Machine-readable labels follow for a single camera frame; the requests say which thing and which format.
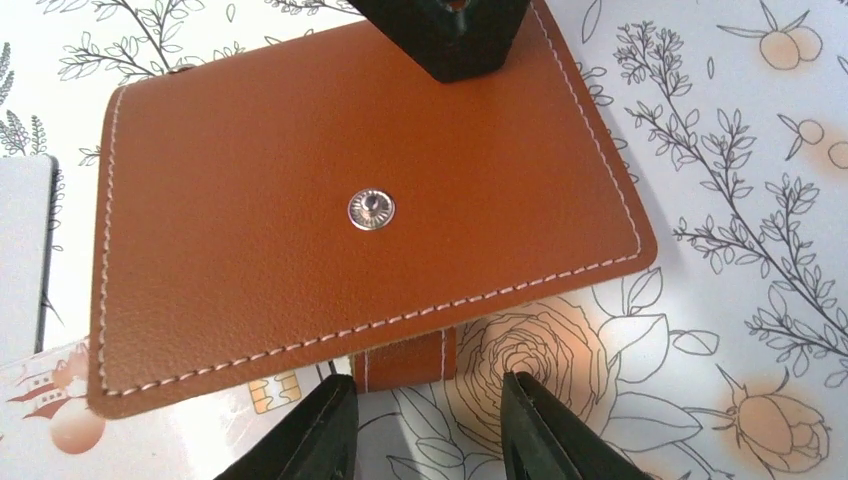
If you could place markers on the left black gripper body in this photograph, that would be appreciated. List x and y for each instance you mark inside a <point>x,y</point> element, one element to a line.
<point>450,40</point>

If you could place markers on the white card black stripe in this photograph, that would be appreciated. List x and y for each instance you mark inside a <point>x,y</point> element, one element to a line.
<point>26,194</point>

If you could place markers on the brown leather card holder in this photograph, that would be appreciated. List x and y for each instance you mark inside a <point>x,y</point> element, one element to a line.
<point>325,196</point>

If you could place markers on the white pink card beside holder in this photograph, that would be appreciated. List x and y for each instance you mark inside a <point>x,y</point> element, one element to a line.
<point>49,432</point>

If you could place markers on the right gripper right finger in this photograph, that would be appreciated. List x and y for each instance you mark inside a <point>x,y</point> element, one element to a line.
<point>543,440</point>

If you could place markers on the floral patterned table mat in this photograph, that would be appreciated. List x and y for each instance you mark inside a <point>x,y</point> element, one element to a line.
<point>724,359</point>

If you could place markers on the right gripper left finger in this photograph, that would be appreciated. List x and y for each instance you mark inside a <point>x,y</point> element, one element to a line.
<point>316,440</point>

